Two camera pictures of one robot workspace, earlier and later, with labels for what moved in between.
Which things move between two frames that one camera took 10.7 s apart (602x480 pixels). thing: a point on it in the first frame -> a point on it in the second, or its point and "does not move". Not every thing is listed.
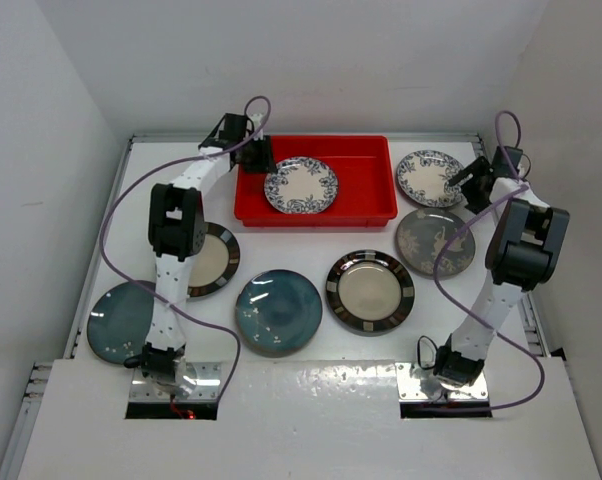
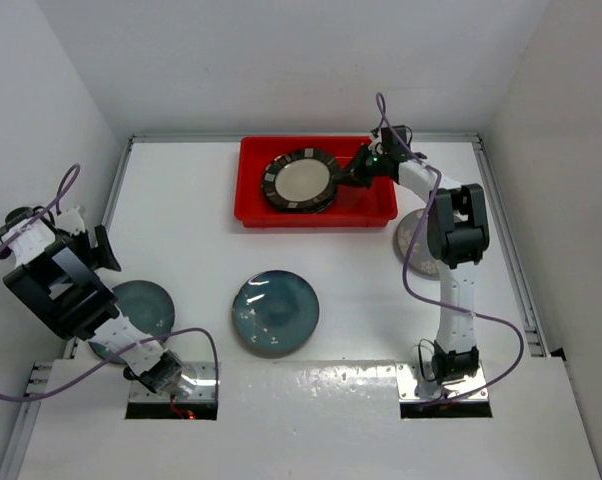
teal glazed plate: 279,313 does not move
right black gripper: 479,169 -> 354,174
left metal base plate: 207,388 does not move
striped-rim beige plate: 370,292 -> 300,179
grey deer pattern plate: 421,236 does not move
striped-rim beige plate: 213,268 -> 306,210
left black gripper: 264,163 -> 99,256
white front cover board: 311,420 does not move
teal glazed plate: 120,321 does not move
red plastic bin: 365,197 does not move
